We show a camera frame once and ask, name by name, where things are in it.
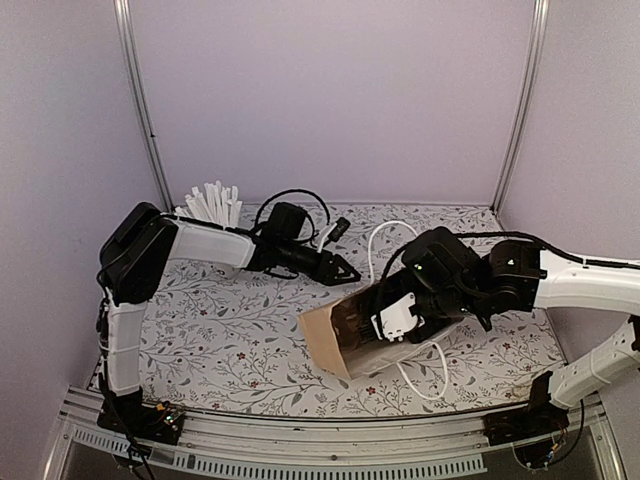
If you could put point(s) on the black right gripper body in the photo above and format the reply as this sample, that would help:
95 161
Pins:
449 306

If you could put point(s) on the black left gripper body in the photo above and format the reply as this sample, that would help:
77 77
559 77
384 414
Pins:
316 272

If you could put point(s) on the kraft paper takeout bag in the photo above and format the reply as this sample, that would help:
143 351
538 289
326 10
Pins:
371 357

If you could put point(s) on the brown pulp cup carrier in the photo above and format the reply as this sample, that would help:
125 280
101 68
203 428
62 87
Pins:
352 325

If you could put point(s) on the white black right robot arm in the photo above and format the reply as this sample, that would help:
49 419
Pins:
523 273

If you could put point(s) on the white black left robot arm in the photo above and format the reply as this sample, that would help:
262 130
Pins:
132 262

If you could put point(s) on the white wrapped straws bundle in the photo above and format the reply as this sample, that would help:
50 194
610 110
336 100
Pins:
214 203

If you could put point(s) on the floral patterned table mat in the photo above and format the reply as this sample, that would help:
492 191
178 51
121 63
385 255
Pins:
234 344

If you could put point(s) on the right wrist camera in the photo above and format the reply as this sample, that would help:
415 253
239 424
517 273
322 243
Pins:
397 320

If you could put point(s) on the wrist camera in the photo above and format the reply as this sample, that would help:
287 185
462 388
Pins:
332 232
397 320

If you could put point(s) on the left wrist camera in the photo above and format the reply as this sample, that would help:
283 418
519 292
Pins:
332 232

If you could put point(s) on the front aluminium rail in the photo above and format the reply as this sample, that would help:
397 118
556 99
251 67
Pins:
234 446

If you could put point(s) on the right aluminium frame post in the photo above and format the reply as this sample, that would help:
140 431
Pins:
531 70

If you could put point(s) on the aluminium frame post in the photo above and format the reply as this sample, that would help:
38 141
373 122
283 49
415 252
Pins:
127 40
531 70

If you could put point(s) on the left aluminium frame post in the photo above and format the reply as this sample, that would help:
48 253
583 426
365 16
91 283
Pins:
127 40

